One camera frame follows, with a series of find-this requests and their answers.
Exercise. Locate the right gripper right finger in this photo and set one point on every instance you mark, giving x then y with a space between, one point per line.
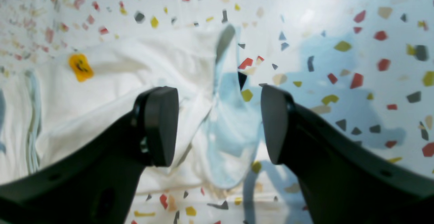
341 182

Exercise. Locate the terrazzo patterned tablecloth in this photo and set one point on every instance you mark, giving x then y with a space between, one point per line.
71 68

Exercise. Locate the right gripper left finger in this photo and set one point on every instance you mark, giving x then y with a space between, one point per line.
97 183

